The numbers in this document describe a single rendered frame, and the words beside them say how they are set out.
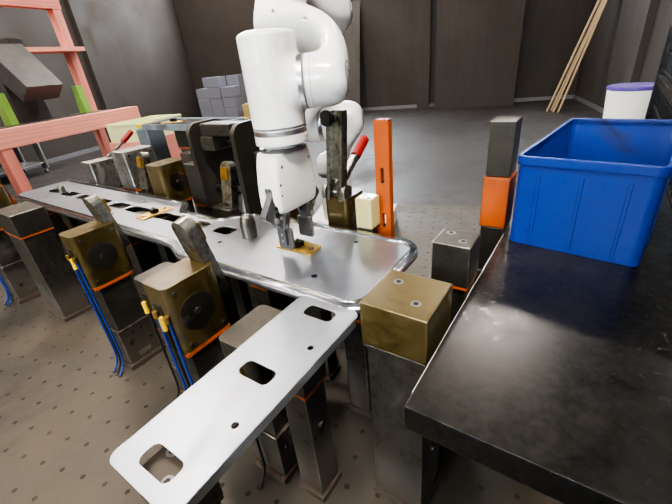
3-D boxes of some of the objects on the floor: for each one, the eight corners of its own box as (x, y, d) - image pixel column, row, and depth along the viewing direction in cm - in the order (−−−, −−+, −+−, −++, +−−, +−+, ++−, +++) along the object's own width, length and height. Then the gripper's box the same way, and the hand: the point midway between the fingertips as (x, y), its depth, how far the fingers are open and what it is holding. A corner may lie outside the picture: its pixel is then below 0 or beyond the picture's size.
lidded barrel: (655, 147, 446) (674, 85, 414) (601, 148, 463) (615, 89, 432) (637, 137, 495) (653, 80, 463) (588, 138, 512) (600, 84, 481)
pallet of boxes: (253, 117, 1092) (245, 73, 1037) (239, 122, 1025) (229, 75, 970) (219, 119, 1129) (209, 77, 1074) (203, 124, 1062) (192, 79, 1008)
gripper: (262, 153, 51) (282, 267, 60) (330, 130, 63) (340, 226, 72) (225, 151, 55) (250, 257, 63) (297, 129, 67) (309, 221, 76)
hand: (296, 232), depth 67 cm, fingers open, 5 cm apart
